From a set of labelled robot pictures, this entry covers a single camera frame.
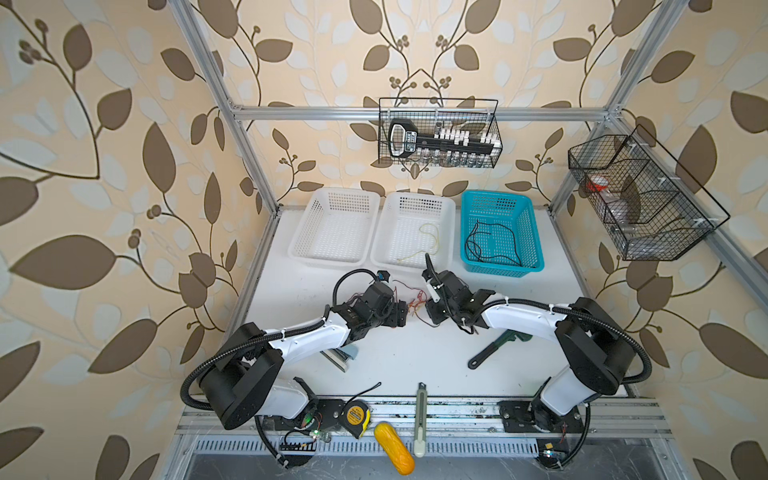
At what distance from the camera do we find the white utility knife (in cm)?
71

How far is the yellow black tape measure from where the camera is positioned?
2.35 feet

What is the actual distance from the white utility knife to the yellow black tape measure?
0.13m
